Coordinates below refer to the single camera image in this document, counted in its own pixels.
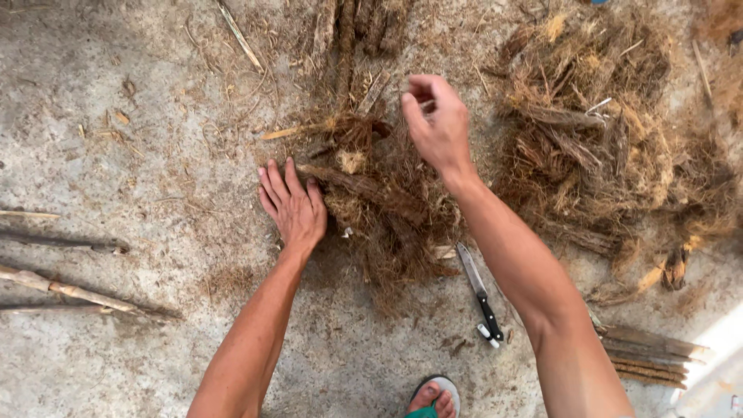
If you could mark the person's left hand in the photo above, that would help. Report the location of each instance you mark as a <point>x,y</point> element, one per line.
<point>297,216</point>

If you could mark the person's right hand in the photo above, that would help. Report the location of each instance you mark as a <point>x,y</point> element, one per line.
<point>443,130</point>

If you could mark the brown fibrous stalk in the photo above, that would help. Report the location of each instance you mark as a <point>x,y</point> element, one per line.
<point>371,188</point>

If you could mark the flat grey wood piece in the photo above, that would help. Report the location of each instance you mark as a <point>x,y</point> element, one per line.
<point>373,91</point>

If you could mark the yellow wood sliver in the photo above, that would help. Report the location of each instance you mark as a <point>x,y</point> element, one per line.
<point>290,131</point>

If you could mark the small pile of brown fibre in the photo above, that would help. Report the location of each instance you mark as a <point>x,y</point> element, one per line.
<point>386,232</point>

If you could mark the bundle of brown stalks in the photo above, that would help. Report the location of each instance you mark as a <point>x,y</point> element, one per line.
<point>363,26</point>

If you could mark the large heap of brown fibre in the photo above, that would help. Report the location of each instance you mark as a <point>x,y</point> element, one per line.
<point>603,151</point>

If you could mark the long pale splinter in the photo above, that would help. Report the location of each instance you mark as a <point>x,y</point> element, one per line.
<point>239,35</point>

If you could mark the small white tube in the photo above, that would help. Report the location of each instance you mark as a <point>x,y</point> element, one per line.
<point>488,336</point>

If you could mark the person's foot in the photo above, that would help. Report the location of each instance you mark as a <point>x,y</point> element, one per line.
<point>432,402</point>

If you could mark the thick bamboo stick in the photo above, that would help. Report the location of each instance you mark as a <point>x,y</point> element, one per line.
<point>75,292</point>

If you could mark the dark wooden stick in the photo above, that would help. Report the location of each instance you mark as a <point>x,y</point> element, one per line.
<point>64,242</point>

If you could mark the thin brown stick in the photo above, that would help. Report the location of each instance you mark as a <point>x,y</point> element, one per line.
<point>52,310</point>

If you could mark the thin pale stick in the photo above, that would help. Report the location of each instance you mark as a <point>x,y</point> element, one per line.
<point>29,214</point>

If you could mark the stack of flat wooden sticks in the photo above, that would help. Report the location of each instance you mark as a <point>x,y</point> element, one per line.
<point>650,355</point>

